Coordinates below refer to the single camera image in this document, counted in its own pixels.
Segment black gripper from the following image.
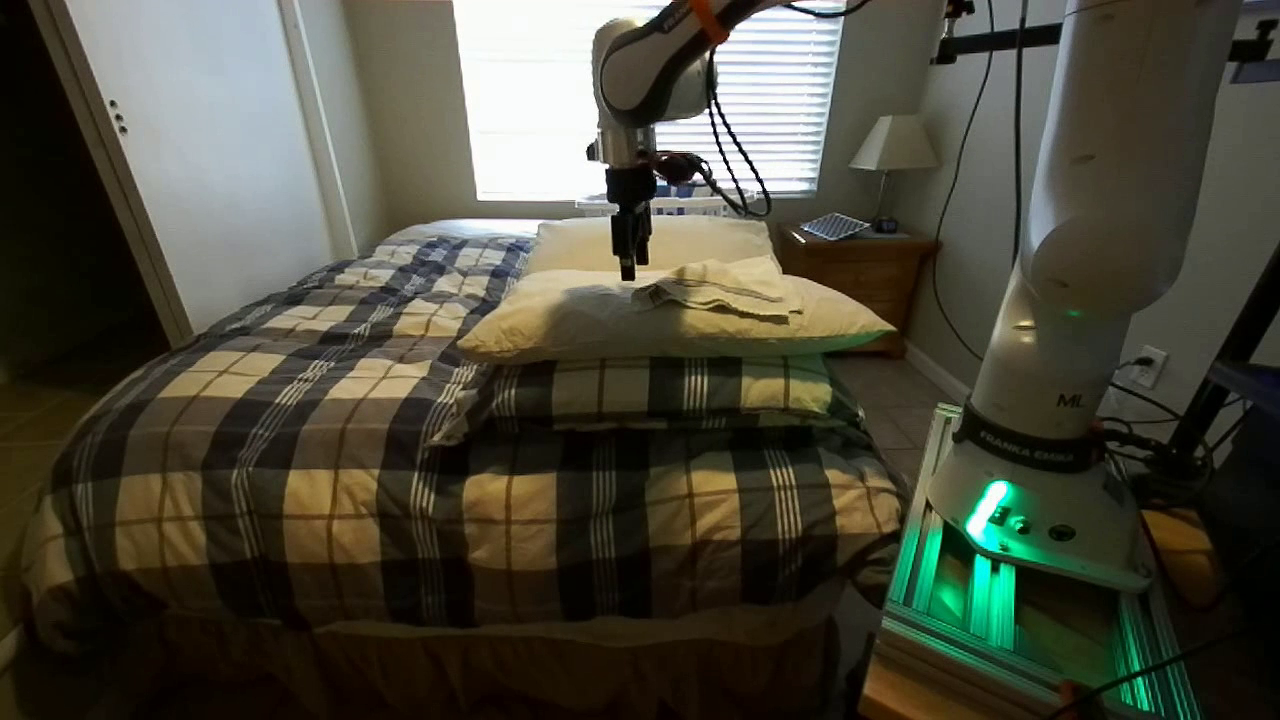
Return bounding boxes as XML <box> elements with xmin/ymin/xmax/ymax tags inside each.
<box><xmin>605</xmin><ymin>156</ymin><xmax>661</xmax><ymax>284</ymax></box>

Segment white towel with stripes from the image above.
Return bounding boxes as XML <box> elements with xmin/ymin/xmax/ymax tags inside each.
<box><xmin>631</xmin><ymin>255</ymin><xmax>809</xmax><ymax>324</ymax></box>

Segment beige pillow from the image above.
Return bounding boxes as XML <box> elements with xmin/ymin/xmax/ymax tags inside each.
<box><xmin>458</xmin><ymin>265</ymin><xmax>900</xmax><ymax>369</ymax></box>
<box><xmin>528</xmin><ymin>216</ymin><xmax>784</xmax><ymax>282</ymax></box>

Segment plaid pillow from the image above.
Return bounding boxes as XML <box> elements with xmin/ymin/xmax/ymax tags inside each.
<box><xmin>465</xmin><ymin>352</ymin><xmax>872</xmax><ymax>436</ymax></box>

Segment white window blinds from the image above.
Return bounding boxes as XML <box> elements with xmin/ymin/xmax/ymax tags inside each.
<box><xmin>449</xmin><ymin>0</ymin><xmax>847</xmax><ymax>209</ymax></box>

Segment book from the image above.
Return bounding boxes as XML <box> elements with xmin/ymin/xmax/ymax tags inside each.
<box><xmin>794</xmin><ymin>209</ymin><xmax>877</xmax><ymax>248</ymax></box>

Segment wooden nightstand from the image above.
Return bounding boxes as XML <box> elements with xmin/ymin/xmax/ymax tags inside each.
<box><xmin>774</xmin><ymin>224</ymin><xmax>943</xmax><ymax>357</ymax></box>

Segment white table lamp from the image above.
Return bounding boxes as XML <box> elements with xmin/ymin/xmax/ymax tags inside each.
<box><xmin>847</xmin><ymin>112</ymin><xmax>937</xmax><ymax>238</ymax></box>

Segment plaid covered bed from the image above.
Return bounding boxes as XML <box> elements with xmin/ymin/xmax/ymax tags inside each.
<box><xmin>11</xmin><ymin>233</ymin><xmax>912</xmax><ymax>658</ymax></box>

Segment brown bed skirt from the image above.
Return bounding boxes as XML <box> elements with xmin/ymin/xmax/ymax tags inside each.
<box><xmin>25</xmin><ymin>585</ymin><xmax>872</xmax><ymax>720</ymax></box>

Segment white closet door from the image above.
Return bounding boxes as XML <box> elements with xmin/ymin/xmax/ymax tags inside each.
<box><xmin>28</xmin><ymin>0</ymin><xmax>344</xmax><ymax>352</ymax></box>

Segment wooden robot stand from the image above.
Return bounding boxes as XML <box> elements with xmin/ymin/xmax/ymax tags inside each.
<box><xmin>857</xmin><ymin>506</ymin><xmax>1231</xmax><ymax>720</ymax></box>

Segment black metal stand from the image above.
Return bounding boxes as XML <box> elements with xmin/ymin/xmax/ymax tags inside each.
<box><xmin>933</xmin><ymin>0</ymin><xmax>1280</xmax><ymax>471</ymax></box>

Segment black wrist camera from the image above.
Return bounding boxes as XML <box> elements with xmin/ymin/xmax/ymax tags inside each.
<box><xmin>653</xmin><ymin>147</ymin><xmax>707</xmax><ymax>187</ymax></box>

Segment orange cable clip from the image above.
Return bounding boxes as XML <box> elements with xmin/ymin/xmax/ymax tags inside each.
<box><xmin>683</xmin><ymin>0</ymin><xmax>737</xmax><ymax>47</ymax></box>

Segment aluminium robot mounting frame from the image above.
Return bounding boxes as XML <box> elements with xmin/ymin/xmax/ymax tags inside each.
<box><xmin>864</xmin><ymin>395</ymin><xmax>1211</xmax><ymax>720</ymax></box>

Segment white wall outlet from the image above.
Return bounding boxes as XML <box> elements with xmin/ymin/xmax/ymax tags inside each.
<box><xmin>1127</xmin><ymin>340</ymin><xmax>1178</xmax><ymax>394</ymax></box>

